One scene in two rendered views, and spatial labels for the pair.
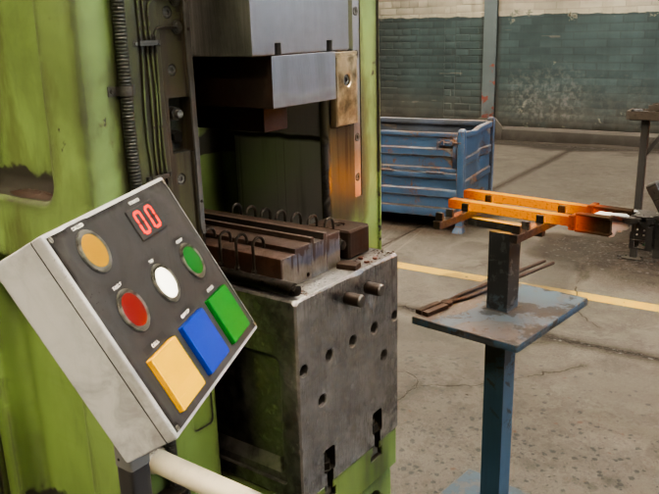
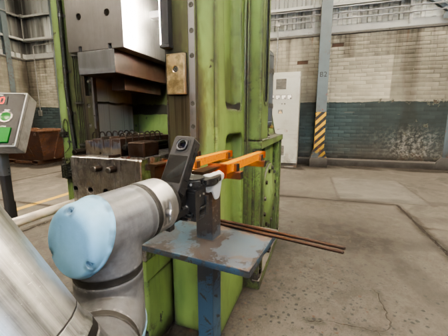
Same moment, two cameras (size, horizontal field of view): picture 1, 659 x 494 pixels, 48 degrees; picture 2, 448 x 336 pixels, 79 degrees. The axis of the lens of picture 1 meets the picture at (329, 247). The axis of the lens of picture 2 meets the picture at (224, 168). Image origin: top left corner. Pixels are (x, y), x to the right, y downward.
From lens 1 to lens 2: 2.12 m
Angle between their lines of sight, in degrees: 71
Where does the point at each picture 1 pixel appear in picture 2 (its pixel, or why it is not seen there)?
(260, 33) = (71, 43)
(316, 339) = (81, 178)
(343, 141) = (180, 104)
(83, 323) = not seen: outside the picture
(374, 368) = not seen: hidden behind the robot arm
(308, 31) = (96, 40)
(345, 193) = (181, 133)
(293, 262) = (91, 144)
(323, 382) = not seen: hidden behind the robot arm
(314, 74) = (101, 60)
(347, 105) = (175, 83)
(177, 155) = (87, 97)
